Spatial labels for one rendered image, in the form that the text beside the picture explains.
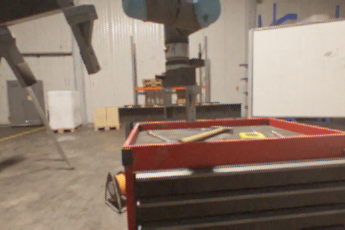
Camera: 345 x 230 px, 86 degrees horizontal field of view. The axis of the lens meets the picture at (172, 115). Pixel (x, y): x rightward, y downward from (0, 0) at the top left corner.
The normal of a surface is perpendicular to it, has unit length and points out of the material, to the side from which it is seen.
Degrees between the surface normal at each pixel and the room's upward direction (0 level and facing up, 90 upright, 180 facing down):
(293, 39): 90
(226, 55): 90
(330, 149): 90
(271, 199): 90
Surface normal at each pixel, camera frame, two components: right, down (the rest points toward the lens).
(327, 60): -0.33, 0.11
